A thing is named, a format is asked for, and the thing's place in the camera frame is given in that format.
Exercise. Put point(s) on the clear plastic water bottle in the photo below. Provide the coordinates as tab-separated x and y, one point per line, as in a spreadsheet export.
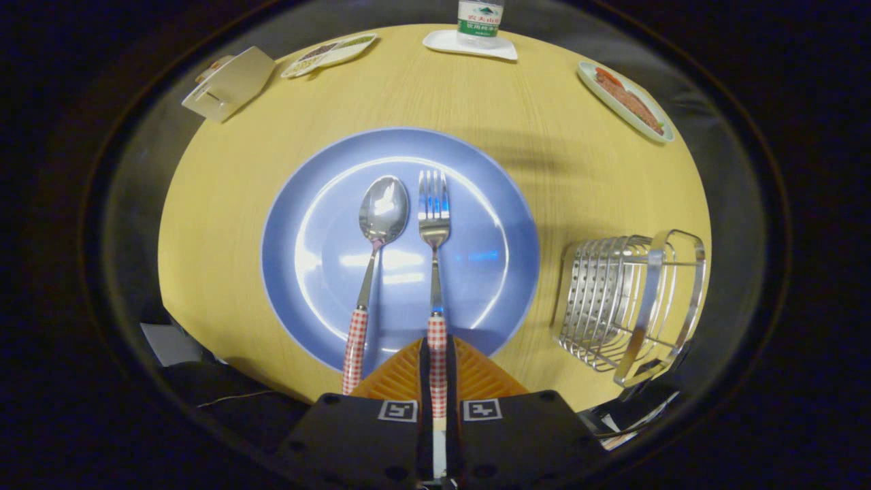
480	19

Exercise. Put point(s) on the blue round plate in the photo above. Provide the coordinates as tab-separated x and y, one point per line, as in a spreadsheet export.
476	272

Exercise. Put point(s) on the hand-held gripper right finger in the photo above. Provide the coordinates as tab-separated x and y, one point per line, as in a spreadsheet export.
524	435

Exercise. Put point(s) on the oval plate with meat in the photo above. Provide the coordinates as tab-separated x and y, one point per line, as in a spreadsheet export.
625	101

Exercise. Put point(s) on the white square coaster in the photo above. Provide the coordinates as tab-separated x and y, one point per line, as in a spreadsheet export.
442	41

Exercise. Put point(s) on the beige napkin holder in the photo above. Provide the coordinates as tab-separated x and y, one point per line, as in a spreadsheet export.
231	85

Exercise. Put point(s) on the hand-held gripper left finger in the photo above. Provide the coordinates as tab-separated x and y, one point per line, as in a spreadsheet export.
360	442

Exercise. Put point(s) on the leaf-shaped dish with grains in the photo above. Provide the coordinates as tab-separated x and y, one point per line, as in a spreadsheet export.
328	54

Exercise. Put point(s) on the white paper sheet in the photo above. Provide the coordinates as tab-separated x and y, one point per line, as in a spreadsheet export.
170	344

